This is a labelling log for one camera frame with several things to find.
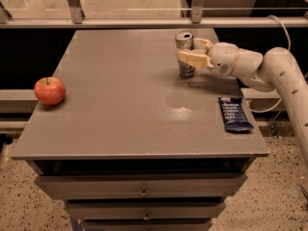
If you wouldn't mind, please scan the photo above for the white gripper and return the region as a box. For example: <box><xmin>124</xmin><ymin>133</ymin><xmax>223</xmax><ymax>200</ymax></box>
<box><xmin>177</xmin><ymin>38</ymin><xmax>263</xmax><ymax>79</ymax></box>

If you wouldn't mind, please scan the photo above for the silver blue redbull can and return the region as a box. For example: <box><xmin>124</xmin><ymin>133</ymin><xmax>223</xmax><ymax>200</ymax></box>
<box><xmin>175</xmin><ymin>30</ymin><xmax>194</xmax><ymax>77</ymax></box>

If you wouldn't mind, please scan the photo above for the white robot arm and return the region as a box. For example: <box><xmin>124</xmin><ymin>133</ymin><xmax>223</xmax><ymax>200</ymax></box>
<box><xmin>177</xmin><ymin>38</ymin><xmax>308</xmax><ymax>165</ymax></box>

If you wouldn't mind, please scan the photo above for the dark blue snack bar wrapper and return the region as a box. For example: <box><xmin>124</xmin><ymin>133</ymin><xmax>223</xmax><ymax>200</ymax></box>
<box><xmin>218</xmin><ymin>97</ymin><xmax>254</xmax><ymax>133</ymax></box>

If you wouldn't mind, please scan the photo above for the grey drawer cabinet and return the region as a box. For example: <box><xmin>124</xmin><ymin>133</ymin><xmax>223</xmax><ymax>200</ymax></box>
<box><xmin>11</xmin><ymin>28</ymin><xmax>270</xmax><ymax>231</ymax></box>

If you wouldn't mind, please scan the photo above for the top grey drawer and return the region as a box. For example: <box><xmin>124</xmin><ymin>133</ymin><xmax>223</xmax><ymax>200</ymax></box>
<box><xmin>35</xmin><ymin>173</ymin><xmax>247</xmax><ymax>200</ymax></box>

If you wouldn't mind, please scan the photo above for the red apple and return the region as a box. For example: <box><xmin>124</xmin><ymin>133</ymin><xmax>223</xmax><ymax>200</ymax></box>
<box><xmin>34</xmin><ymin>77</ymin><xmax>65</xmax><ymax>105</ymax></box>

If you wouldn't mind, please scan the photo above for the metal railing with glass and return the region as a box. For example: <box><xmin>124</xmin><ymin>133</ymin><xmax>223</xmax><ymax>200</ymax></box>
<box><xmin>0</xmin><ymin>0</ymin><xmax>308</xmax><ymax>29</ymax></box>

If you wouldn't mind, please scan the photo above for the middle grey drawer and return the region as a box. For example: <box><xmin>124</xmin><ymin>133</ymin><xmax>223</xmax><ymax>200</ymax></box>
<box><xmin>65</xmin><ymin>199</ymin><xmax>225</xmax><ymax>220</ymax></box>

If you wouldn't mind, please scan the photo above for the white cable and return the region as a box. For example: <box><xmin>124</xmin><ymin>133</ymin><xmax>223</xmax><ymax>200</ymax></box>
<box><xmin>249</xmin><ymin>14</ymin><xmax>293</xmax><ymax>115</ymax></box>

